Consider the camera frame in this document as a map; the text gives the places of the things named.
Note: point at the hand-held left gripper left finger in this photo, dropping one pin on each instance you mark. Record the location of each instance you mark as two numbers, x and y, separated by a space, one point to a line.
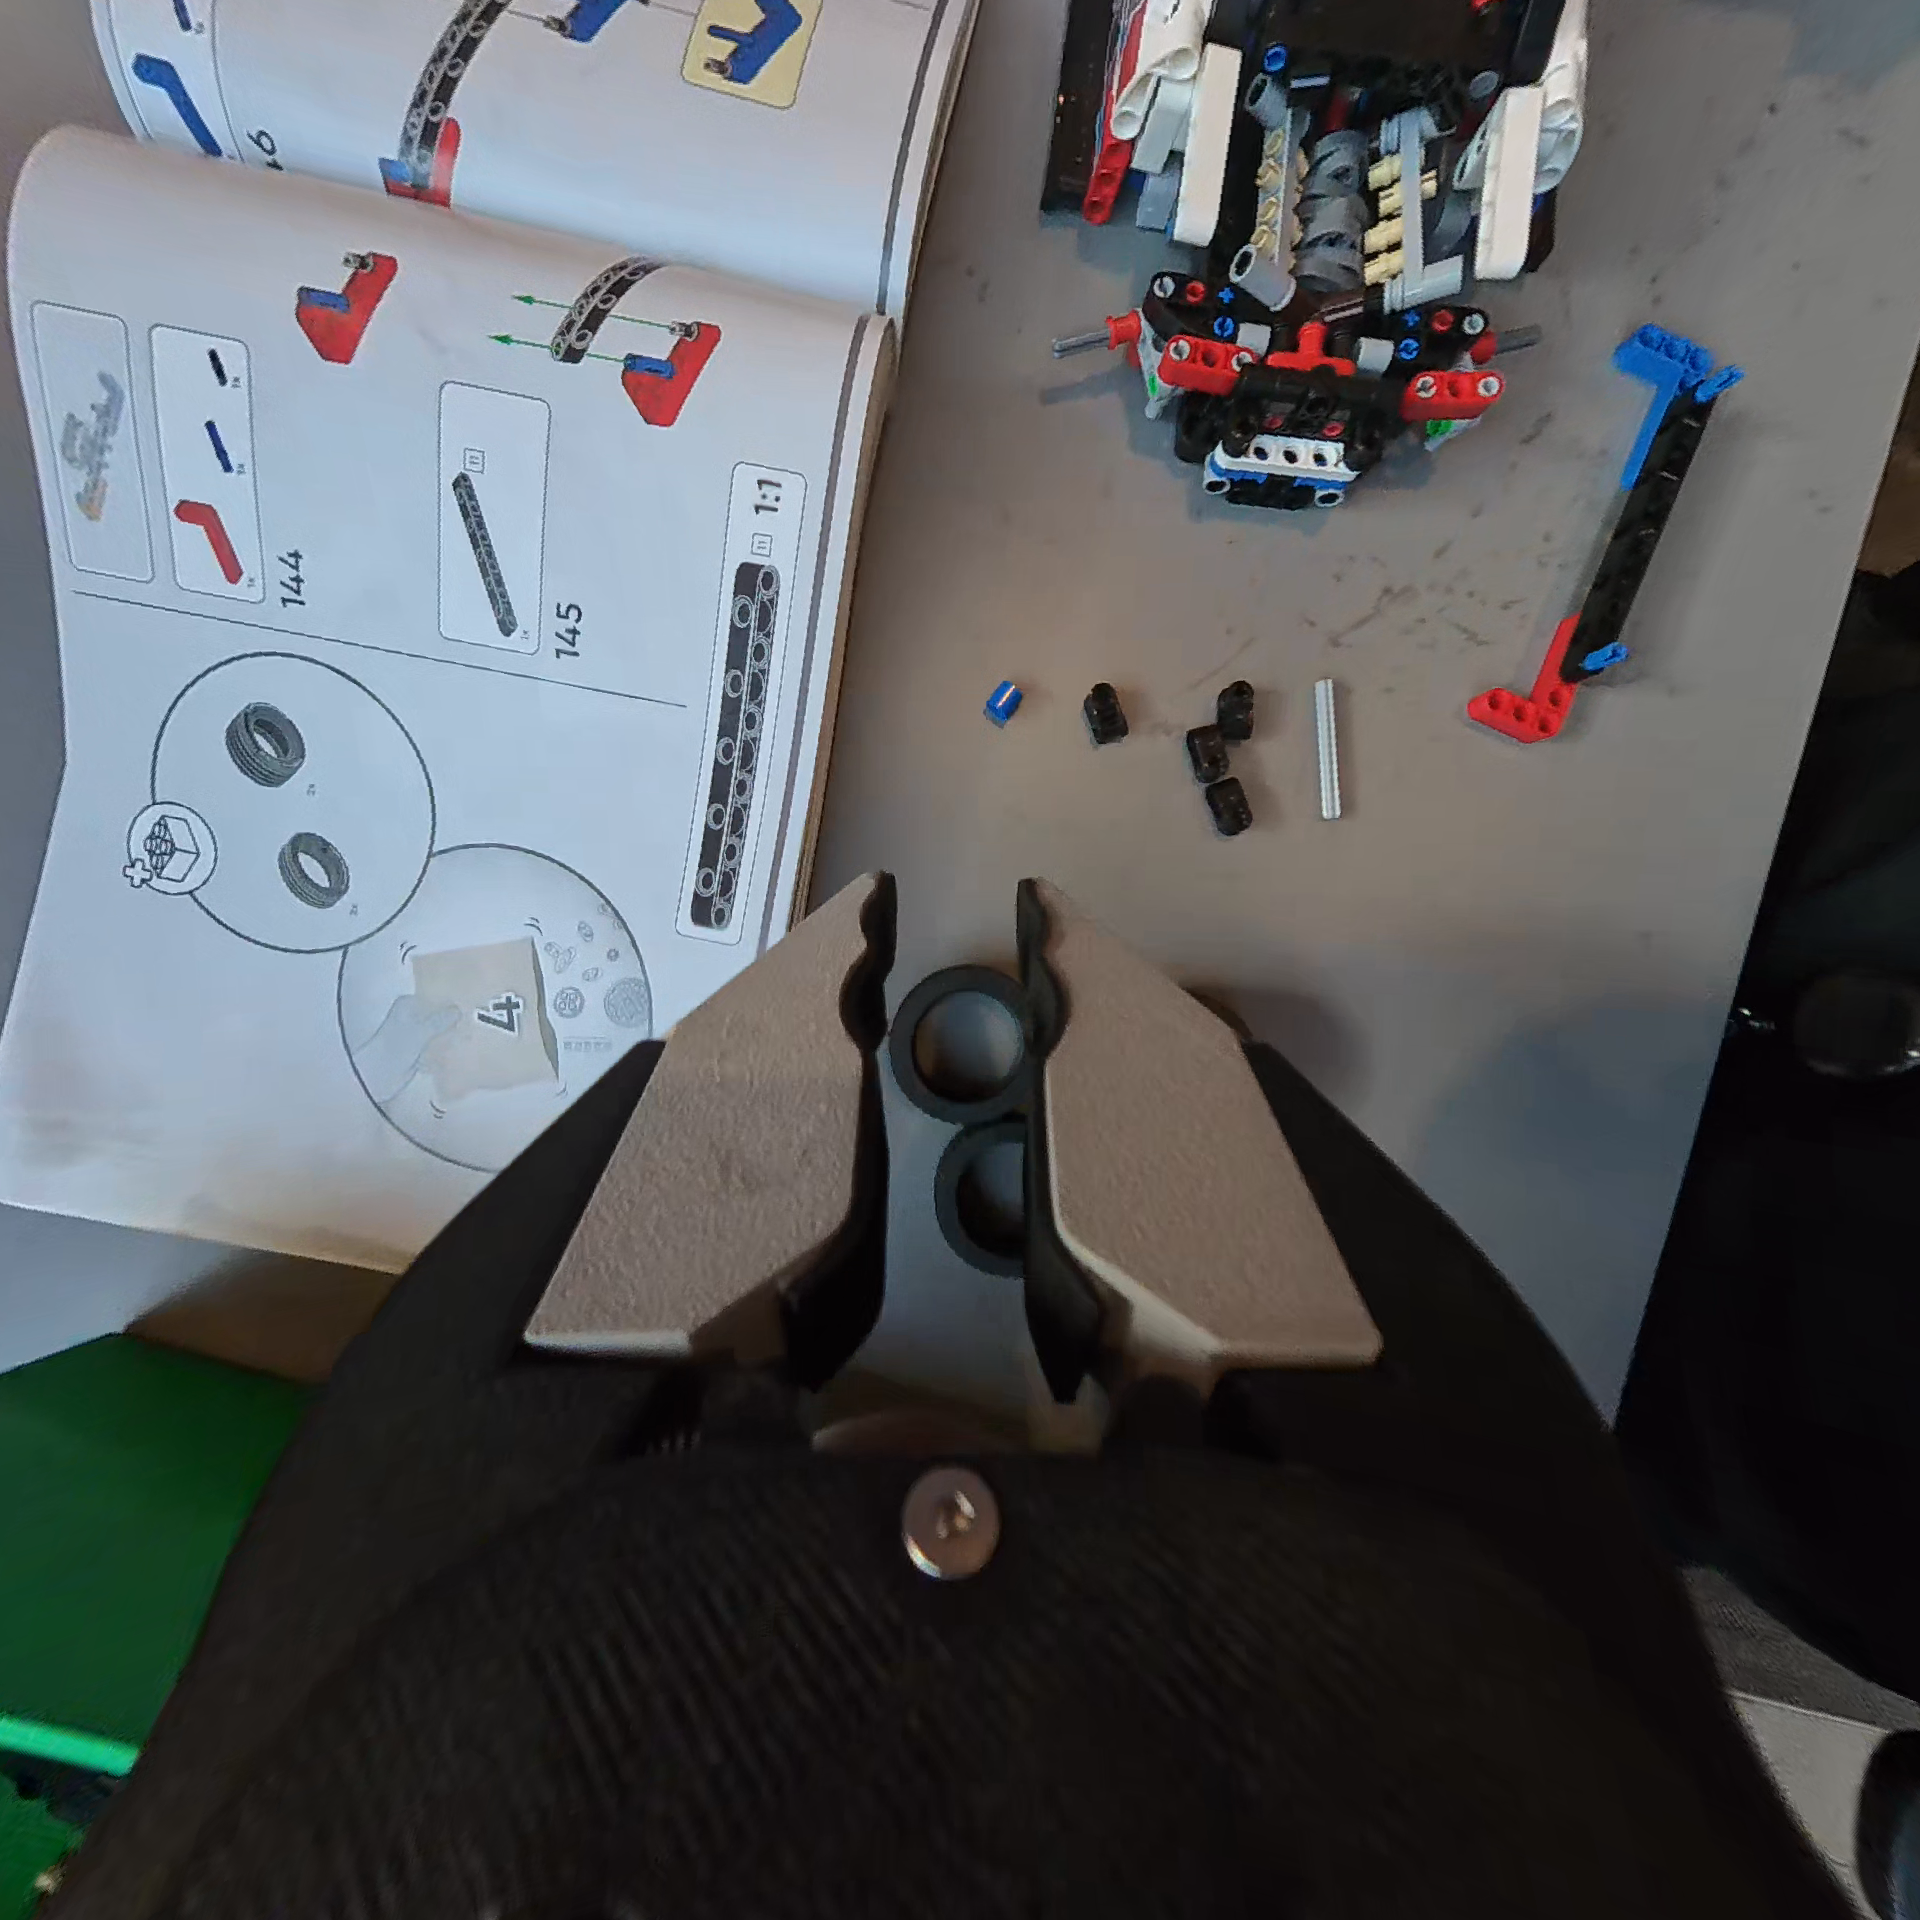
720 1184

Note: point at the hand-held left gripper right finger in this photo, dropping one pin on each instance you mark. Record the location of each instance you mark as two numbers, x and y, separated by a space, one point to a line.
1200 1200

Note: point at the grey axle rod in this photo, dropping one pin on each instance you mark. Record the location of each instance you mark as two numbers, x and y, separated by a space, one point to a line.
1328 750

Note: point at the red angled brick beam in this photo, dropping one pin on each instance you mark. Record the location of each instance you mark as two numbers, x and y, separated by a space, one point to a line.
1522 713

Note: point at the green plastic bin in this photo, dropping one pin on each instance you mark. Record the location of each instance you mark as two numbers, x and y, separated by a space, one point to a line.
89 1499

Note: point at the long black brick beam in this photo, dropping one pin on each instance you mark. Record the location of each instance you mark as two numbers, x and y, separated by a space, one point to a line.
1642 541

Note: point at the blue angled brick beam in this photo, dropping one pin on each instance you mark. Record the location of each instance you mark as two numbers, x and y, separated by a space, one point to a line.
1646 398

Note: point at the toy brick race car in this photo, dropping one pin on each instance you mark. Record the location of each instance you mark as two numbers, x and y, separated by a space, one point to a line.
1305 194

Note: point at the black rubber toy tyre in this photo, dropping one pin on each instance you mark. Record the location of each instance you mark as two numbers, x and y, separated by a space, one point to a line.
961 1106
982 1265

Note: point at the open building instruction booklet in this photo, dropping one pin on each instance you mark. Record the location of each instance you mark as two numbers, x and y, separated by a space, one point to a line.
451 750

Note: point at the small blue bush piece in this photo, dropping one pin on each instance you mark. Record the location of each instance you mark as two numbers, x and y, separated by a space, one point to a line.
1002 702

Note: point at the person's black jacket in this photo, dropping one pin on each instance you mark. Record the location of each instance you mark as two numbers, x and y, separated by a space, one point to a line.
1800 1275

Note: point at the round black badge reel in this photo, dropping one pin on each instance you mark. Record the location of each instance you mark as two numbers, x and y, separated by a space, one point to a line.
1852 1019

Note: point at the grey chair seat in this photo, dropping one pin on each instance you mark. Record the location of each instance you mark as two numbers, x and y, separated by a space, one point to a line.
1816 1725

